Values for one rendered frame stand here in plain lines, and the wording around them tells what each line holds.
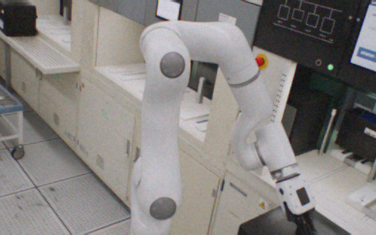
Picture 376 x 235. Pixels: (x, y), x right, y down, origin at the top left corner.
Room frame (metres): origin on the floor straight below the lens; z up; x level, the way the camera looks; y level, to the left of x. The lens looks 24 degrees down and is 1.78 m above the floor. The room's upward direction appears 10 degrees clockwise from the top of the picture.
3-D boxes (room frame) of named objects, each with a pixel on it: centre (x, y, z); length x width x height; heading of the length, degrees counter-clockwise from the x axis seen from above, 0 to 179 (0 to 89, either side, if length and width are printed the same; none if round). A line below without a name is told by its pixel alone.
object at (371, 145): (1.86, -0.90, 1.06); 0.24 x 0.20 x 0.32; 44
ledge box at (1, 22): (3.33, 1.55, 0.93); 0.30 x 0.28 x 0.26; 41
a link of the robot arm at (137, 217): (0.99, 0.06, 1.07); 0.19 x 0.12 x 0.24; 17
